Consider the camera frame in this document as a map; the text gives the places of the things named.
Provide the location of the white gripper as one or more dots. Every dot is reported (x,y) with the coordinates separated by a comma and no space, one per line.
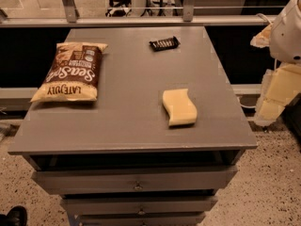
(287,37)

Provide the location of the black rxbar chocolate bar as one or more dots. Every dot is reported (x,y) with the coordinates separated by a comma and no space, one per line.
(165,44)

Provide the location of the yellow sponge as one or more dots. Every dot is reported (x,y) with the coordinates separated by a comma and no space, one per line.
(179,107)

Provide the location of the top cabinet drawer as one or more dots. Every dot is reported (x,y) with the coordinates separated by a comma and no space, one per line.
(133,180)

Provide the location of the cabinet drawer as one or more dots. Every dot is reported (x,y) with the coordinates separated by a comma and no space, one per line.
(133,180)
(139,206)
(165,219)

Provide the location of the black office chair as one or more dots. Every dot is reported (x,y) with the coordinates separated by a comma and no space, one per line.
(118,8)

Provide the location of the bottom cabinet drawer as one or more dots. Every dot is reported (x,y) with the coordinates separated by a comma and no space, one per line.
(165,219)

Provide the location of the grey drawer cabinet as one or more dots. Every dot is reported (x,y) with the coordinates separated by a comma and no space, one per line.
(127,127)

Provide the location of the brown Late July chip bag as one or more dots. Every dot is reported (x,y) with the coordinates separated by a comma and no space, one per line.
(74,74)

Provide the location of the middle cabinet drawer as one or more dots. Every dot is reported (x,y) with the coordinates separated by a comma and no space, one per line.
(139,206)

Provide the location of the black shoe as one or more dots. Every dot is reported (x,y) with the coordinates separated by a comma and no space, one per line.
(17,216)

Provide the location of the metal railing frame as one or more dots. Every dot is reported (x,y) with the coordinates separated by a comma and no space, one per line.
(91,13)

